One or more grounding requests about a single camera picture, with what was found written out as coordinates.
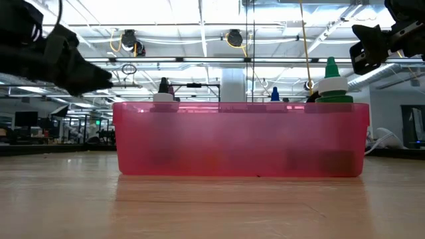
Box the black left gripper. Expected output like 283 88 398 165
0 0 114 97

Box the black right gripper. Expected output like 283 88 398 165
349 0 425 76

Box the large green food coloring bottle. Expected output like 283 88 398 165
315 56 355 104

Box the dark tilted monitor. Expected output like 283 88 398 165
49 104 70 118

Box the black flat monitor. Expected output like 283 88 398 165
14 111 39 127

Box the white rounded object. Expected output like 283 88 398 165
364 127 406 156

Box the black background robot station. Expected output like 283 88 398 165
172 82 222 103

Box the pink translucent plastic bin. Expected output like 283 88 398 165
112 102 371 177

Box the black ceiling cable reel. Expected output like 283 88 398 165
226 29 244 48
120 29 147 57

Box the yellow cable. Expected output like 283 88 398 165
298 0 315 96

